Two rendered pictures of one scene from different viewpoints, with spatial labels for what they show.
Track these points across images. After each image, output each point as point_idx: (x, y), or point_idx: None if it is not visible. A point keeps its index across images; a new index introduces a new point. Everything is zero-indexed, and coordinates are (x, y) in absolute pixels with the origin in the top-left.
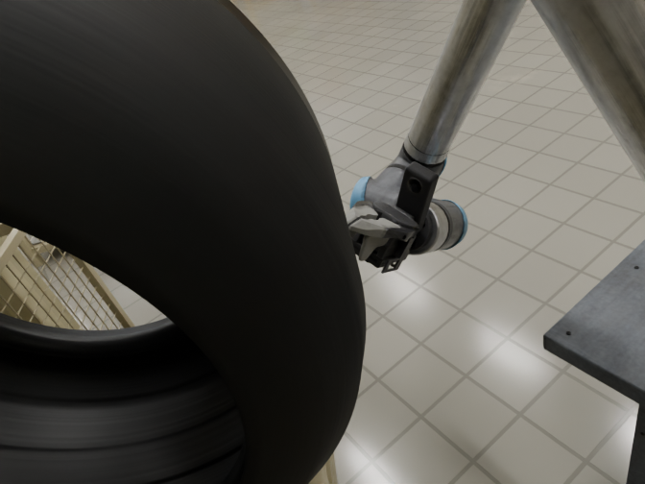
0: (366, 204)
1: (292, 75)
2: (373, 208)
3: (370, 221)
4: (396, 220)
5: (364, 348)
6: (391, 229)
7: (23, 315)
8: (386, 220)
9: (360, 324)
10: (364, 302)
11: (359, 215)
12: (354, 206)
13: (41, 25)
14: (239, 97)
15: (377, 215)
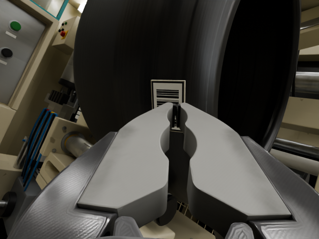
0: (315, 228)
1: None
2: (262, 229)
3: (157, 115)
4: (116, 238)
5: (76, 38)
6: (104, 137)
7: None
8: (148, 179)
9: (79, 18)
10: (81, 16)
11: (185, 110)
12: (241, 136)
13: None
14: None
15: (192, 182)
